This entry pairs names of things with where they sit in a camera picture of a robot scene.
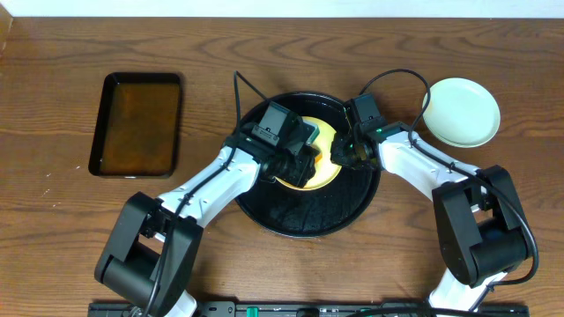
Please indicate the light green plate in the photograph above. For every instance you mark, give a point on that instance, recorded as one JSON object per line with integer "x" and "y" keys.
{"x": 462, "y": 113}

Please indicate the round black tray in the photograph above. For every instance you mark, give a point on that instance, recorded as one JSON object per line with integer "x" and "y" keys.
{"x": 317, "y": 212}

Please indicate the black rectangular water tray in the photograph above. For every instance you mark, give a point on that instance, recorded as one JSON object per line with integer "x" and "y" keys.
{"x": 138, "y": 125}

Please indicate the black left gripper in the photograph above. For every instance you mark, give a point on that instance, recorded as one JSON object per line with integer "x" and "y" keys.
{"x": 295, "y": 174}

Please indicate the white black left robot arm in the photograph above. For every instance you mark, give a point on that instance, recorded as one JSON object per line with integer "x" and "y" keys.
{"x": 151, "y": 251}

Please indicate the orange green sponge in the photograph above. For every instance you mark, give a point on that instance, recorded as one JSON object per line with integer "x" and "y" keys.
{"x": 321, "y": 140}

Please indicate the yellow plate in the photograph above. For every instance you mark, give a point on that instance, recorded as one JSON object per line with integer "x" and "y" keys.
{"x": 325, "y": 170}

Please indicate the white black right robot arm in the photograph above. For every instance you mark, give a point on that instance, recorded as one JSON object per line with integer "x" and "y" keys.
{"x": 482, "y": 230}

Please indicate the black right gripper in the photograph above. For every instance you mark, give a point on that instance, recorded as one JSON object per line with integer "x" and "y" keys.
{"x": 341, "y": 138}

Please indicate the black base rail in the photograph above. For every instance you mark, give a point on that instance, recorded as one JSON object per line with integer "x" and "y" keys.
{"x": 231, "y": 309}

